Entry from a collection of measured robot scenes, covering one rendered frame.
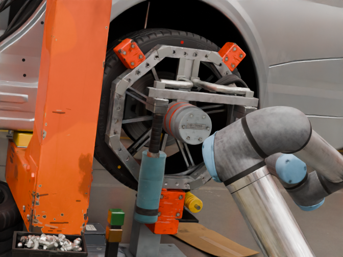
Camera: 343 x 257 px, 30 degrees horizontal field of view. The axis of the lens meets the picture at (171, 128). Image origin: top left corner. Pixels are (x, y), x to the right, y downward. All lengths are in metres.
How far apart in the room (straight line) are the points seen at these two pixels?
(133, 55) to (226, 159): 0.87
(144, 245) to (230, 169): 1.18
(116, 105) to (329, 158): 0.85
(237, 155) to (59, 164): 0.59
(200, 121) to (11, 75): 0.70
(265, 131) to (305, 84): 1.27
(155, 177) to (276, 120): 0.84
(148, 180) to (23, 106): 0.53
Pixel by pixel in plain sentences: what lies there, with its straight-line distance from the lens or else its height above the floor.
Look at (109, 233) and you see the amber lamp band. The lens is 1.84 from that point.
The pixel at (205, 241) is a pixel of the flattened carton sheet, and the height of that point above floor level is 0.01.
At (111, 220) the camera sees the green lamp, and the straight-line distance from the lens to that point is 1.83.
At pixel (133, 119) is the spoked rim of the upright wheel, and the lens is 2.47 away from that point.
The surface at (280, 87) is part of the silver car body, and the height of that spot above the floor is 1.00.
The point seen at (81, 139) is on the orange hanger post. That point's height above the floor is 0.83.
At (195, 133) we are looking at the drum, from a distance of 2.29.
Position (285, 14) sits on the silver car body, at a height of 1.30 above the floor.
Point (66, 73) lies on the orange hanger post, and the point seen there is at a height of 1.02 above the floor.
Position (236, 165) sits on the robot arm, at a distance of 1.56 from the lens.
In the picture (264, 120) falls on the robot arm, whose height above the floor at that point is 1.00.
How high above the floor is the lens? 1.20
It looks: 9 degrees down
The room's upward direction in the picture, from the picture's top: 8 degrees clockwise
